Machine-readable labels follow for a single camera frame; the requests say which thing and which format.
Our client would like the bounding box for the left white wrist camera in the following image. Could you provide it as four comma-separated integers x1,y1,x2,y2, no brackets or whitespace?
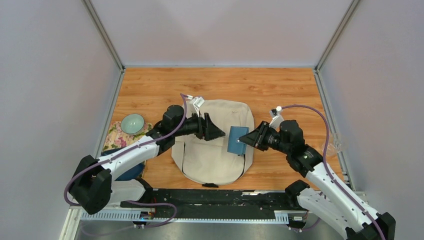
187,95,205,117

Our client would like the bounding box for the aluminium frame rail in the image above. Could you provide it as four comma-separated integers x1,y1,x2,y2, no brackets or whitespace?
67,186,372,224

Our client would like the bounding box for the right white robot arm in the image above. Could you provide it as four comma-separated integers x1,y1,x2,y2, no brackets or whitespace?
239,120,396,240

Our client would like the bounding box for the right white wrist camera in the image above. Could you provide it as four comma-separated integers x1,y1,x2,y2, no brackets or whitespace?
269,106,284,130

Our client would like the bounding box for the beige canvas backpack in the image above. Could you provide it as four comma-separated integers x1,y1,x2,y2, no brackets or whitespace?
171,99,255,186

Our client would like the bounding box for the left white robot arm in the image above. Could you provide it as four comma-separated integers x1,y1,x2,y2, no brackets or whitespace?
64,105,226,215

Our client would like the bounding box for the floral rectangular tray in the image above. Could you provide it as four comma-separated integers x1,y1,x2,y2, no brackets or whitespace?
102,121,153,152

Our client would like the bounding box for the blue leather wallet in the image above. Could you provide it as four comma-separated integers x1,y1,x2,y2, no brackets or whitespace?
227,126,249,156

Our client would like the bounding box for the dark blue leaf plate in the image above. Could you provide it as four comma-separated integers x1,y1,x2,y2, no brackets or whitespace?
100,147,145,181

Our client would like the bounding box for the clear plastic cup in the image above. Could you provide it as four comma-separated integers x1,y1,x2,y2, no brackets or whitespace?
325,133,348,157

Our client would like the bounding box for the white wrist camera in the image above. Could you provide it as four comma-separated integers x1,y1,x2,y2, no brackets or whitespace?
269,106,284,130
187,95,205,117

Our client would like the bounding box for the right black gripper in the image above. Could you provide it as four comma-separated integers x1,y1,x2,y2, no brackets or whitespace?
238,121,290,156

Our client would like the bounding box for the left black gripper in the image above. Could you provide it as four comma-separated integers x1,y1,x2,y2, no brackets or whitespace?
173,110,226,142

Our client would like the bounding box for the light green ceramic bowl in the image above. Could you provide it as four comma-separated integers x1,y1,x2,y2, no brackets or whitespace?
120,113,145,135

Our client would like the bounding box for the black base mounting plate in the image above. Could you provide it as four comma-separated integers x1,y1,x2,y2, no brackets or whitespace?
139,188,310,221

